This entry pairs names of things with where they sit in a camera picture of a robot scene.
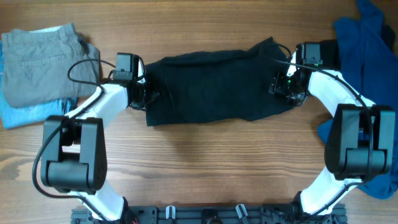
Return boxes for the black shorts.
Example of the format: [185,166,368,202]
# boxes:
[146,37,293,126]

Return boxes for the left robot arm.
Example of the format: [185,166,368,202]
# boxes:
[32,53,150,223]

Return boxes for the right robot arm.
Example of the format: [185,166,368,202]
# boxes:
[269,42,396,223]

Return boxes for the black garment under blue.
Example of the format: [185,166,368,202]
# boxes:
[319,25,396,70]

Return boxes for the dark blue garment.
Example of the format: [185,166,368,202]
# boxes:
[316,0,398,200]

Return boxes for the folded grey trousers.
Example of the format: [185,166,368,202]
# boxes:
[1,24,100,108]

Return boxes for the folded light blue jeans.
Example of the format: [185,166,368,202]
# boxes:
[1,41,78,129]

